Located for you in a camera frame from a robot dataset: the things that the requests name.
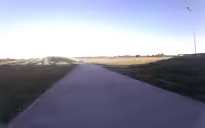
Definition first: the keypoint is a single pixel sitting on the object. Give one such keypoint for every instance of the grey concrete path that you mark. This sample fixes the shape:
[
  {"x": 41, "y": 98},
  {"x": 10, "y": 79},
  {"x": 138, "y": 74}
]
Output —
[{"x": 100, "y": 100}]

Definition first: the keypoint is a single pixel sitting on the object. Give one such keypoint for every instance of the green grass field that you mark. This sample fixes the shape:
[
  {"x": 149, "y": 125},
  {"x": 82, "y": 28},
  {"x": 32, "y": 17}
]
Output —
[{"x": 20, "y": 86}]

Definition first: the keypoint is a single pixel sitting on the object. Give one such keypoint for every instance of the dry yellow field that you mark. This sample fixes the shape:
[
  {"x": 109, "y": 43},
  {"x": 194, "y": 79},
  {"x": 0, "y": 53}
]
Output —
[{"x": 123, "y": 60}]

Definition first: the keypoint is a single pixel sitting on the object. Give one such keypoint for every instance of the thin pole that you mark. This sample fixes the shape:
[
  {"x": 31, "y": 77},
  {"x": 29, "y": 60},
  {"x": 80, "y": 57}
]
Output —
[{"x": 194, "y": 43}]

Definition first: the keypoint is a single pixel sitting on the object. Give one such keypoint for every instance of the grass verge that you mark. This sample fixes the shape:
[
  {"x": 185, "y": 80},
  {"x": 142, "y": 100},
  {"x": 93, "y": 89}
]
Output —
[{"x": 176, "y": 76}]

